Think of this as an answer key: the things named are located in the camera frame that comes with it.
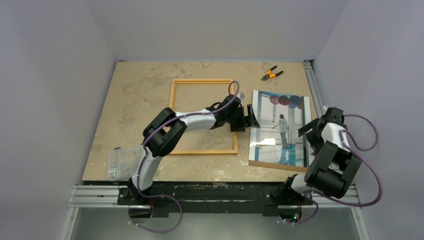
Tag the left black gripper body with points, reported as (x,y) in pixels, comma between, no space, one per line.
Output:
(238,116)

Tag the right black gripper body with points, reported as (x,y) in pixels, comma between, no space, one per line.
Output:
(311,129)

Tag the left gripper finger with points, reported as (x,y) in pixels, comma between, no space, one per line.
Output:
(251,121)
(240,126)

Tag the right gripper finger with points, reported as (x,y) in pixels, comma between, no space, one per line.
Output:
(311,126)
(315,146)

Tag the photo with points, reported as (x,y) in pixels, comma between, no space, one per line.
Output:
(276,142)

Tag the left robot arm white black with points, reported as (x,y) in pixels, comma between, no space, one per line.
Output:
(162,135)

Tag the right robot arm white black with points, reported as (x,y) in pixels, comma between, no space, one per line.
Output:
(334,166)

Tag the orange black pliers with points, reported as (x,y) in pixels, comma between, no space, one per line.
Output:
(270,75)

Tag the clear plastic screw box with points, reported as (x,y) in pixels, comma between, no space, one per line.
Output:
(122,162)

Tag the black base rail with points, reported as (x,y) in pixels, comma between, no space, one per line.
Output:
(270,199)

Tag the aluminium extrusion rail front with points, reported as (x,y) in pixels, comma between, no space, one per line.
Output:
(95,196)

